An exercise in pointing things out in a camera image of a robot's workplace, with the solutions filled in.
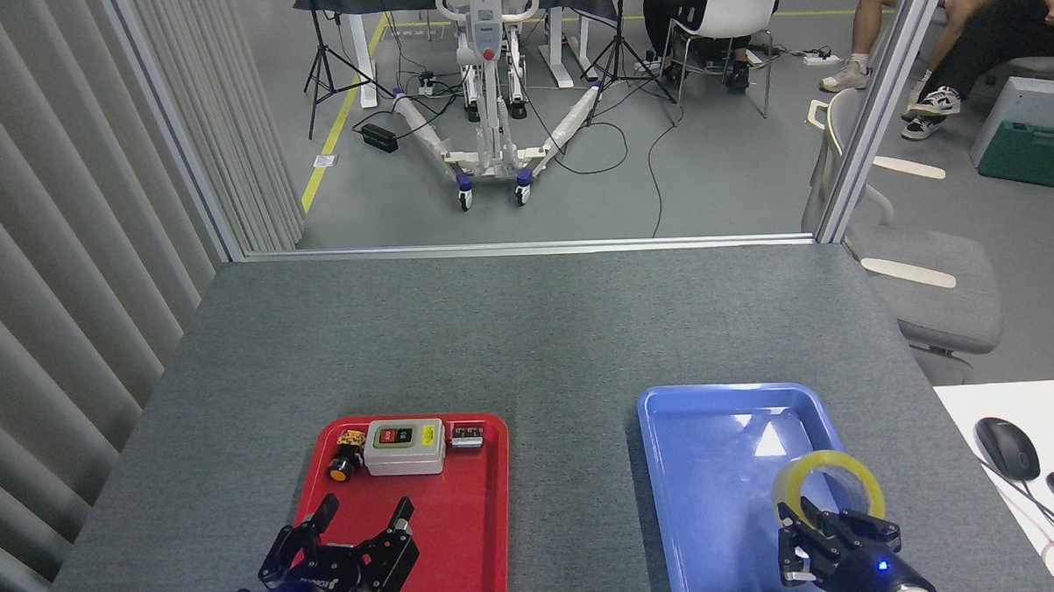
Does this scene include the silver frame post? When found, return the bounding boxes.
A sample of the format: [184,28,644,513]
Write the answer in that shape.
[808,0,965,244]
[100,0,246,268]

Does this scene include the person with bare legs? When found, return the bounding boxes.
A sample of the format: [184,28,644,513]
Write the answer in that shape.
[816,0,1046,94]

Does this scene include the black tripod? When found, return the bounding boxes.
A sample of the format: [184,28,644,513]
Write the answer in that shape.
[580,0,680,129]
[301,0,397,141]

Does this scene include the grey two-button switch box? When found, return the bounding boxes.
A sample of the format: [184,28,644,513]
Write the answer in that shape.
[362,418,448,478]

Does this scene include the person in black trousers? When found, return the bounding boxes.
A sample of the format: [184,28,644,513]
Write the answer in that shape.
[898,0,1054,142]

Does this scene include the person on white chair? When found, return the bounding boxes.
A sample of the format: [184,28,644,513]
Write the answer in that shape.
[642,0,753,95]

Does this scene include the red plastic tray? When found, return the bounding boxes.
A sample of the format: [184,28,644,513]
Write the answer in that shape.
[286,410,514,592]

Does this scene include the black floor cable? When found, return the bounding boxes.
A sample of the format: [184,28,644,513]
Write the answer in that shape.
[520,85,689,243]

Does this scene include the black mouse cable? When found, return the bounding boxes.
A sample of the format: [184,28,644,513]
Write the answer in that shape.
[973,451,1054,554]

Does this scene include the grey vertical blinds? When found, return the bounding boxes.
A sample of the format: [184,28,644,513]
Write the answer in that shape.
[0,0,319,592]

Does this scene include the black computer mouse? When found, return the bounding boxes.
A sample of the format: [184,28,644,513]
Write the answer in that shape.
[974,416,1042,483]

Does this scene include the green box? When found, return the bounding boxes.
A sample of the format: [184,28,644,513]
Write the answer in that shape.
[976,118,1054,192]

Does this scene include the yellow black push button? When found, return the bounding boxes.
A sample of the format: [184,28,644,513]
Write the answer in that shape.
[325,430,368,484]

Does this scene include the white stand on wheels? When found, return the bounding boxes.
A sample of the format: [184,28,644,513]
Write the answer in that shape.
[390,0,608,215]

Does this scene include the white side table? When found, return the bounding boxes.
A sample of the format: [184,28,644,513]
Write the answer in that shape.
[933,380,1054,592]

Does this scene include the silver frame rail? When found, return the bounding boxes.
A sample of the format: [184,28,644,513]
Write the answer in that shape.
[228,230,820,266]

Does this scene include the blue plastic tray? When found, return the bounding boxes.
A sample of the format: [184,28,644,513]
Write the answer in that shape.
[636,378,881,592]

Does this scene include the yellow clear tape roll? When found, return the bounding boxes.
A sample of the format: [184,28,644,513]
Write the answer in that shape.
[771,448,887,533]

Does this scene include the grey office chair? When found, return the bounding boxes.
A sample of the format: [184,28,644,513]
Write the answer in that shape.
[796,82,1006,391]

